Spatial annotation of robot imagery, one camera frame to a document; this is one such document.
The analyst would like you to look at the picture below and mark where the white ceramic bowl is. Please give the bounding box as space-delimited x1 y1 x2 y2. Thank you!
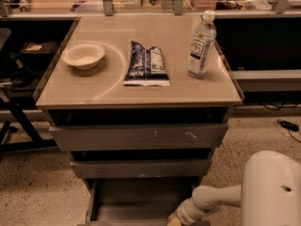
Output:
61 42 105 70

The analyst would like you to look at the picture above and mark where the blue chip bag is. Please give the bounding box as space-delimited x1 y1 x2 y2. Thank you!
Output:
123 41 169 87

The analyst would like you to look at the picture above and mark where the grey middle drawer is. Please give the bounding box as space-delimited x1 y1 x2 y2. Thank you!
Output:
71 159 212 179

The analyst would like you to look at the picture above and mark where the grey drawer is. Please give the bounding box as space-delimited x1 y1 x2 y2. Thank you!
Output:
71 159 212 179
78 178 193 226
50 123 228 151

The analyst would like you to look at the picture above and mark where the black folding stand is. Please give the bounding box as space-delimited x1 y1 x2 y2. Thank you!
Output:
0 89 56 154

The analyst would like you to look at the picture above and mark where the grey bottom drawer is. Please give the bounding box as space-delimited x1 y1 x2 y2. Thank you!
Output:
78 178 193 226

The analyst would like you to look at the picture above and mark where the grey top drawer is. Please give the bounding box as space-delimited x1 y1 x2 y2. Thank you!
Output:
50 123 228 151

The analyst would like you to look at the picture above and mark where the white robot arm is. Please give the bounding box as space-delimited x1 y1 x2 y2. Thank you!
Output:
166 151 301 226

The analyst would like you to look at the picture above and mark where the grey drawer cabinet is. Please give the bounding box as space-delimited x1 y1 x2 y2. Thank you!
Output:
33 13 245 186

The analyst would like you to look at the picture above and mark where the dark box on shelf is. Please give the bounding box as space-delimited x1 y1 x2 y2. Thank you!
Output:
21 41 59 59

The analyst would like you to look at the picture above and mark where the clear plastic water bottle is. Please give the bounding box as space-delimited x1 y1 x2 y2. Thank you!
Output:
187 10 216 78

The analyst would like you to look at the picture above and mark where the black power adapter with cable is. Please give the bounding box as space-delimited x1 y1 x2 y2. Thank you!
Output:
277 119 301 143

